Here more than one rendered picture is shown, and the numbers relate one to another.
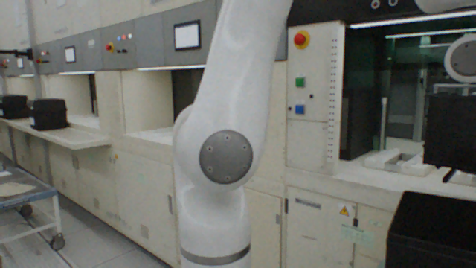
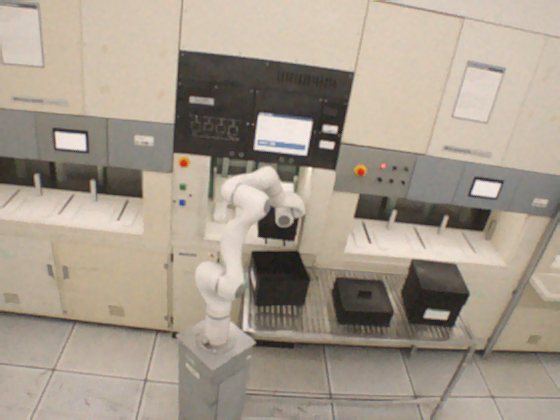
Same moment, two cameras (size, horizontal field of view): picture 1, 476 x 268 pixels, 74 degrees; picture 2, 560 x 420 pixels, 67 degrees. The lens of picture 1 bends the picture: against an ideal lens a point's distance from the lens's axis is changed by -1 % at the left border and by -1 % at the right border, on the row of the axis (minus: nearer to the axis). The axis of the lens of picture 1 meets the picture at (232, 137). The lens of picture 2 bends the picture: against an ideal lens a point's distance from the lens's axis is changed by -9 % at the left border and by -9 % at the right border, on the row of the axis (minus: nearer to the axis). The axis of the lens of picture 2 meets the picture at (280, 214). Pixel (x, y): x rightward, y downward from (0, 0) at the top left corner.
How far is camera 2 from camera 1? 1.75 m
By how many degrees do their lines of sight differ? 50
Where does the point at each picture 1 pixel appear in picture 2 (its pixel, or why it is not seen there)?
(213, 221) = (225, 305)
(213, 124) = (237, 284)
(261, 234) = (152, 277)
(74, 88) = not seen: outside the picture
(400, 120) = not seen: hidden behind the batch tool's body
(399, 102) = not seen: hidden behind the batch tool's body
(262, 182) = (152, 245)
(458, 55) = (280, 219)
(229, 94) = (238, 273)
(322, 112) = (197, 204)
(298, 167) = (180, 235)
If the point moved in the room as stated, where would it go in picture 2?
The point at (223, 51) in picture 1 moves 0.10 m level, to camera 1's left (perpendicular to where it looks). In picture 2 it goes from (232, 259) to (214, 267)
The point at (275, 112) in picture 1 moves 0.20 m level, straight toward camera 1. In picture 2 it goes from (163, 203) to (179, 220)
